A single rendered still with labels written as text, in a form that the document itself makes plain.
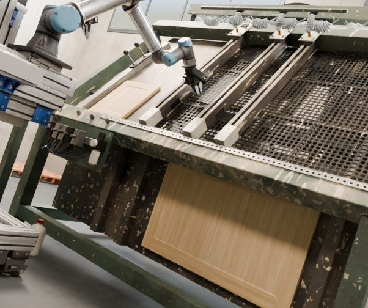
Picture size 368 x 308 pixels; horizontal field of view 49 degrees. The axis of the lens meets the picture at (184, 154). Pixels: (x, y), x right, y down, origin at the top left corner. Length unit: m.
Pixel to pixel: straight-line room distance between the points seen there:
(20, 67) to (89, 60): 4.81
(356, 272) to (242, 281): 0.60
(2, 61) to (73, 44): 4.98
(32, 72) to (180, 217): 1.06
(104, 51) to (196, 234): 4.64
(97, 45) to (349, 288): 5.60
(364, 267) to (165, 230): 1.09
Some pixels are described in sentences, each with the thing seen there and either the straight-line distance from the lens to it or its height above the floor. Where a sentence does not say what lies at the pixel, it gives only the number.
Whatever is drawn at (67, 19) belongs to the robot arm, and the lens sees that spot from 1.92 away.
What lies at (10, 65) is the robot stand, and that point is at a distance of 1.79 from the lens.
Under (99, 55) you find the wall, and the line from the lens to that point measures 6.47.
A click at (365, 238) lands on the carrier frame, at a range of 1.64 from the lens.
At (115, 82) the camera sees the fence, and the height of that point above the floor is 1.16.
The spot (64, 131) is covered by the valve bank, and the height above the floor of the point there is 0.73.
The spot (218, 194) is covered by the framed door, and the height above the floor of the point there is 0.67.
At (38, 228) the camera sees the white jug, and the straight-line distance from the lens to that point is 2.47.
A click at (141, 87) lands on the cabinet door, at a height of 1.17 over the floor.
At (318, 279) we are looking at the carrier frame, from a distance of 1.86.
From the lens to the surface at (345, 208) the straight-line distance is 1.66.
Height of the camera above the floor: 0.73
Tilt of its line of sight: 2 degrees up
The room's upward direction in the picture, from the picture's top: 19 degrees clockwise
